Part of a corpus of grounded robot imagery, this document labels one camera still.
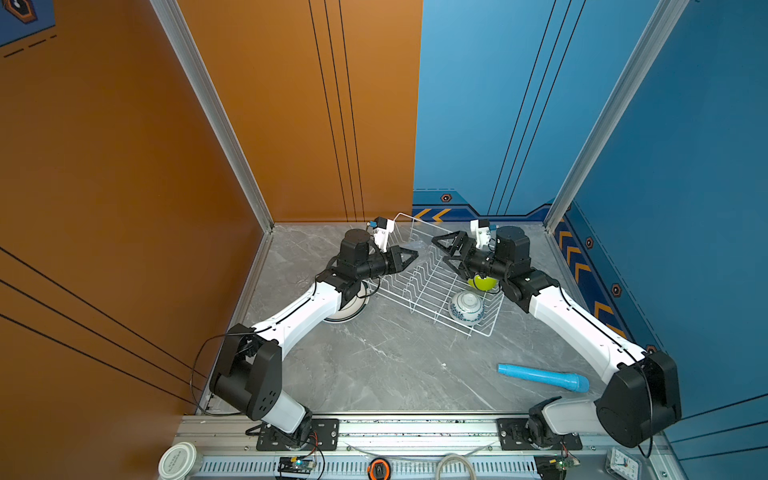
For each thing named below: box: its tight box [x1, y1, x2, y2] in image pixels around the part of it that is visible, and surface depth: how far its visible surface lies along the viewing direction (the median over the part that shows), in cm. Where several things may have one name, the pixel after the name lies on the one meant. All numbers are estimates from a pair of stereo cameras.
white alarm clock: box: [605, 448, 642, 480], surface depth 69 cm
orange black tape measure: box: [367, 457, 391, 480], surface depth 68 cm
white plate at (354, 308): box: [323, 281, 370, 323], surface depth 93 cm
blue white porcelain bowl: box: [448, 291, 485, 326], surface depth 91 cm
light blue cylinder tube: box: [497, 364, 590, 394], surface depth 84 cm
